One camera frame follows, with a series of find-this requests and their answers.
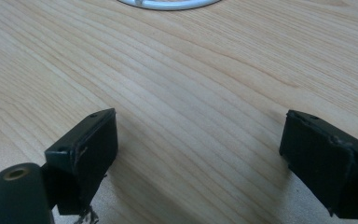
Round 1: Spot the white round plate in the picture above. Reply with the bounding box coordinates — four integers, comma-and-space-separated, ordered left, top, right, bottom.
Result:
117, 0, 222, 11

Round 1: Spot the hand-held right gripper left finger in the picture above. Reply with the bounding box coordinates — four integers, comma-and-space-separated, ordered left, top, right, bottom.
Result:
44, 107, 119, 217

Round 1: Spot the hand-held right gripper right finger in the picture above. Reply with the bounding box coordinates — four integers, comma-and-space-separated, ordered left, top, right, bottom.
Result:
279, 109, 358, 220

